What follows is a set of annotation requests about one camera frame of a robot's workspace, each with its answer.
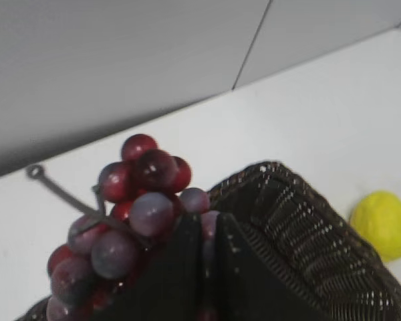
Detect yellow lemon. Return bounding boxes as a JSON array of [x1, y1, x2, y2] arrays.
[[350, 191, 401, 262]]

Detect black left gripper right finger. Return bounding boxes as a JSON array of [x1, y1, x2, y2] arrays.
[[215, 213, 327, 320]]

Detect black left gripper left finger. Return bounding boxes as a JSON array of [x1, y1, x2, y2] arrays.
[[104, 215, 202, 320]]

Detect purple grape bunch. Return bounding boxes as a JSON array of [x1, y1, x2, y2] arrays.
[[26, 134, 217, 320]]

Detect dark brown woven basket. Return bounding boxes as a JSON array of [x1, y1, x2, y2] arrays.
[[16, 160, 401, 321]]

